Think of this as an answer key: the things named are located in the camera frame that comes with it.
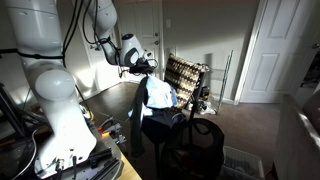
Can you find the brown cream crochet pillow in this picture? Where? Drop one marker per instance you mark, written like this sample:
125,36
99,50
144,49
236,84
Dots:
183,76

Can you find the wire shoe rack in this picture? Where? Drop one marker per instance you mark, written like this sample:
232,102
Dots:
215,83

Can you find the orange black clamp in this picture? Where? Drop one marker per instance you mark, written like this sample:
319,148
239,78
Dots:
110,129

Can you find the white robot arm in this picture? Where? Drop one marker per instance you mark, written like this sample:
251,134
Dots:
39,42

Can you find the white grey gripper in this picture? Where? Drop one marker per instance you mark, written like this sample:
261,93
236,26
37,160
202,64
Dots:
145,65

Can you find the white panel door centre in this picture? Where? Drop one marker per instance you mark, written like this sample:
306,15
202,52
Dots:
141,18

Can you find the black mesh laundry hamper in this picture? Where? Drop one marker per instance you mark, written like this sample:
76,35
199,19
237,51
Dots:
182,160

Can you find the white sneaker on floor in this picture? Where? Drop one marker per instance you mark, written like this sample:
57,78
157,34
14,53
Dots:
205,108

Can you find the white plastic laundry basket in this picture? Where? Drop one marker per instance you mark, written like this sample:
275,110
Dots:
241,165

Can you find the white interior door right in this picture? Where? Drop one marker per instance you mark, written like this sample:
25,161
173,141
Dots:
287,41

